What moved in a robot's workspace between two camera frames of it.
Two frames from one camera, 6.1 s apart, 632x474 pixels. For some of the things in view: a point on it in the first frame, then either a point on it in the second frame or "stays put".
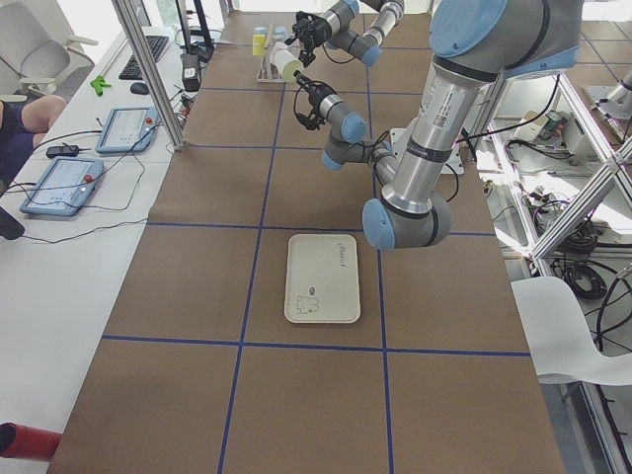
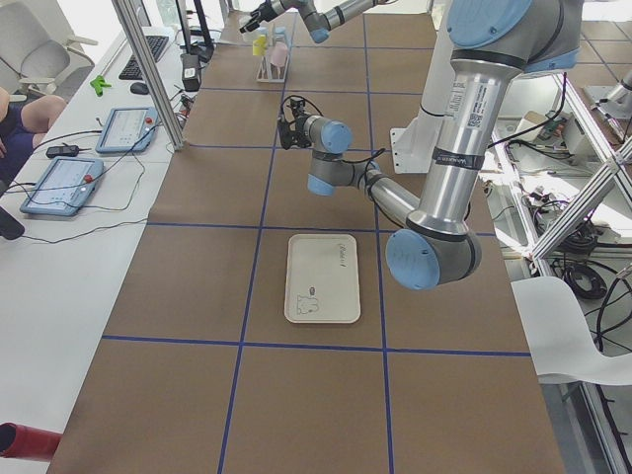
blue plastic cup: x=280 y=32 stays put
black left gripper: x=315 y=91 to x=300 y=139
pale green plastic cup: x=285 y=63 to x=244 y=20
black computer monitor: x=204 y=50 stays put
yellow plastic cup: x=259 y=41 stays put
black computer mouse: x=139 y=88 stays put
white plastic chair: x=558 y=337 stays put
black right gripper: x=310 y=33 to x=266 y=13
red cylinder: x=18 y=441 stays put
